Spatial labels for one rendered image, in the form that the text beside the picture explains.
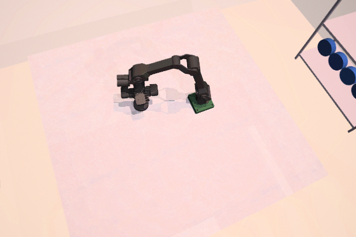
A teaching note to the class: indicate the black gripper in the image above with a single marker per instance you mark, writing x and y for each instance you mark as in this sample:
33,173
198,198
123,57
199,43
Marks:
151,90

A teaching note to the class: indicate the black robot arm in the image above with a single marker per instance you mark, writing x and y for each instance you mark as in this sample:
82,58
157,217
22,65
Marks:
139,73

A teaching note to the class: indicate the black stepped round pedestal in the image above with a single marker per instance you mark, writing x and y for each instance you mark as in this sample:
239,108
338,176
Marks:
141,107

